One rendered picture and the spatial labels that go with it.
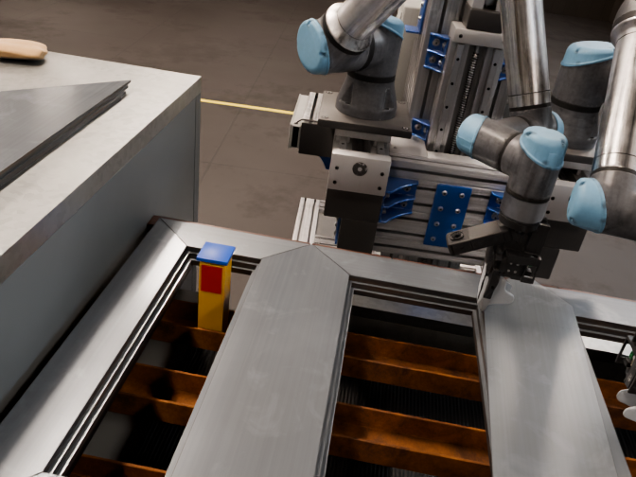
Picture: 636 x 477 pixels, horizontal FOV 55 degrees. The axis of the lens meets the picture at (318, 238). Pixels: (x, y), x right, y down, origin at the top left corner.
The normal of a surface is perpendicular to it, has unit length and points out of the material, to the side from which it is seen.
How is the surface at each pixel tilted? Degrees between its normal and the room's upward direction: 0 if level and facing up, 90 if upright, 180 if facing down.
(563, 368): 0
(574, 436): 0
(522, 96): 82
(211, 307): 90
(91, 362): 0
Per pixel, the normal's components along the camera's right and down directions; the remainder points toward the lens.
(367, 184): -0.07, 0.51
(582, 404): 0.12, -0.85
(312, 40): -0.85, 0.27
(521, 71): -0.53, 0.24
